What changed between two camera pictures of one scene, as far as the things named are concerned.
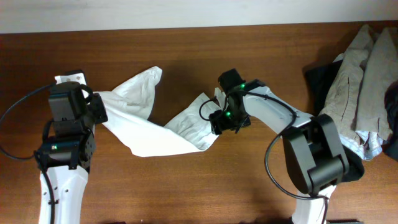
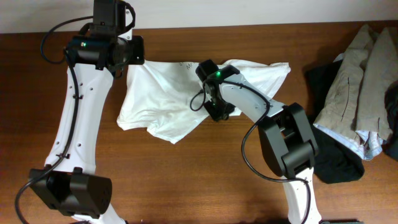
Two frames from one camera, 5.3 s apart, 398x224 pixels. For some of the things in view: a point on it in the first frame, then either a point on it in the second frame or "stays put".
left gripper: x=100 y=109 -> x=137 y=50
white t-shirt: x=130 y=113 -> x=163 y=99
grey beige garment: x=356 y=96 stays put
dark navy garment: x=390 y=146 stays put
